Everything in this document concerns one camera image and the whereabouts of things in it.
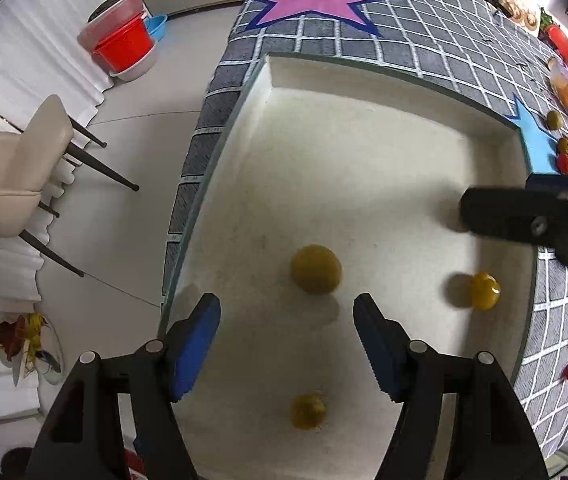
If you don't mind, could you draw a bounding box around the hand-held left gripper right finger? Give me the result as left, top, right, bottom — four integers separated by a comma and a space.
353, 292, 550, 480

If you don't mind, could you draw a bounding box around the red plastic bucket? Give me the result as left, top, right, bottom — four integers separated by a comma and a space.
92, 12, 157, 73

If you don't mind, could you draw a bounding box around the olive-yellow tomato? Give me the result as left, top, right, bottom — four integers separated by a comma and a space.
291, 244, 342, 295

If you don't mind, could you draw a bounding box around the vase with flowers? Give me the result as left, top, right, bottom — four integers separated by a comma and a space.
0, 310, 65, 401

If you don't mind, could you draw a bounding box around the blue basin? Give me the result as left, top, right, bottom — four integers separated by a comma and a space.
143, 14, 169, 42

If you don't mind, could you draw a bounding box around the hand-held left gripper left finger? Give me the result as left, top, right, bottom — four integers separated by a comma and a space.
24, 292, 222, 480

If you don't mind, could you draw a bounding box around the white rectangular tray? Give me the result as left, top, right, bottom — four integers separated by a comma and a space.
156, 52, 540, 480

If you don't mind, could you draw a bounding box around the yellow cherry tomato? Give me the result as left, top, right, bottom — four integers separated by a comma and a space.
290, 394, 328, 430
470, 272, 502, 311

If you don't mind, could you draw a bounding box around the white basin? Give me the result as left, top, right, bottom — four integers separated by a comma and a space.
109, 40, 159, 83

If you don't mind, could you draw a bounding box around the white curtain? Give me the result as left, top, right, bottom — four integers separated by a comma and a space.
0, 0, 140, 421

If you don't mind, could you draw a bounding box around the clear pink basin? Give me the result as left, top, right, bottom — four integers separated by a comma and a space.
78, 0, 146, 53

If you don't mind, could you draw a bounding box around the beige chair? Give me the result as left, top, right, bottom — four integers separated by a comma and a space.
0, 94, 141, 278

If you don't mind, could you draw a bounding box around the red container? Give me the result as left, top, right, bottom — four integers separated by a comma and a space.
546, 24, 568, 58

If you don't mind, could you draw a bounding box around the grey grid star tablecloth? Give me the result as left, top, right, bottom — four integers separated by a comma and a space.
161, 0, 568, 461

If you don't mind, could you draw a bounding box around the printed biscuit box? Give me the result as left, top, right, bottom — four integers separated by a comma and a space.
494, 0, 540, 31

